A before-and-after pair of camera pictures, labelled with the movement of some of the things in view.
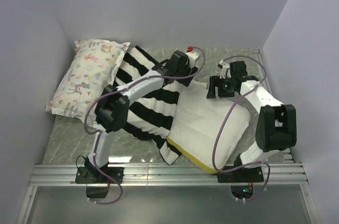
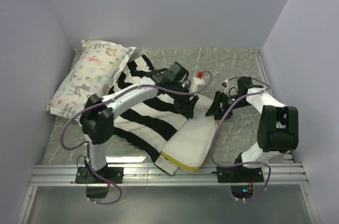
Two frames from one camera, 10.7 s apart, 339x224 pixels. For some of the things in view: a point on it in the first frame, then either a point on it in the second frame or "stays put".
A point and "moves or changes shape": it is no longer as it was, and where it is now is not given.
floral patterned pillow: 94,66 stays put
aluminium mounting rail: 287,175 stays put
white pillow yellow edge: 198,118 moves or changes shape
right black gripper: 215,81 → 215,108
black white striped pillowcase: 151,112 moves or changes shape
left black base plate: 94,175 stays put
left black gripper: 185,81 → 186,106
